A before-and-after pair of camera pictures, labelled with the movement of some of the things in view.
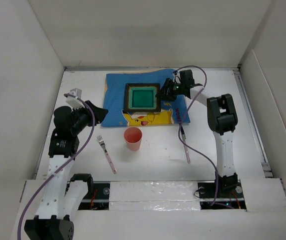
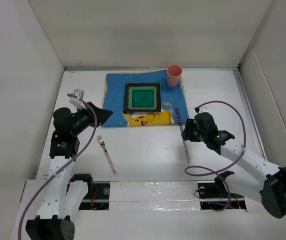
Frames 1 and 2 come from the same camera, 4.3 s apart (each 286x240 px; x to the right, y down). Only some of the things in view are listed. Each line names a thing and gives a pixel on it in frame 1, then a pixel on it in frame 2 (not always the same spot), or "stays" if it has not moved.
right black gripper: (168, 96) to (187, 133)
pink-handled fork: (101, 141) stays
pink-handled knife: (185, 147) stays
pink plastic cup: (133, 136) to (173, 73)
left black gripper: (99, 114) stays
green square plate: (142, 97) stays
